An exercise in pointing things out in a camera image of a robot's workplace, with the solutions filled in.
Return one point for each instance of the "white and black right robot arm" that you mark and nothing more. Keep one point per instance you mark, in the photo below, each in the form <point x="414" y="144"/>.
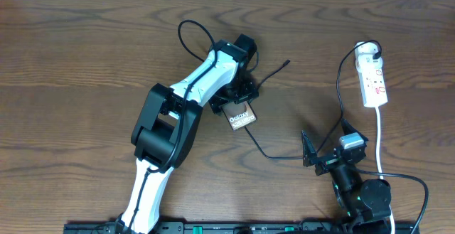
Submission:
<point x="367" y="202"/>

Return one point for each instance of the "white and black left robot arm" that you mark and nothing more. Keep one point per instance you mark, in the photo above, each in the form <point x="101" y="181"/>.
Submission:
<point x="167" y="124"/>

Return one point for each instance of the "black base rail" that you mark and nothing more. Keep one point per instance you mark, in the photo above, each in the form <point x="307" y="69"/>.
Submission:
<point x="175" y="227"/>

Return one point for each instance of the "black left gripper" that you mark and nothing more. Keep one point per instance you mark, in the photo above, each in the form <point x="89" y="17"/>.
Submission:
<point x="222" y="98"/>

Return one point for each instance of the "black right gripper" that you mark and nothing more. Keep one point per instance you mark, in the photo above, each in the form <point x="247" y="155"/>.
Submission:
<point x="311" y="158"/>

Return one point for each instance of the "white power strip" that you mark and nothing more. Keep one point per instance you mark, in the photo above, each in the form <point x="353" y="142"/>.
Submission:
<point x="368" y="63"/>

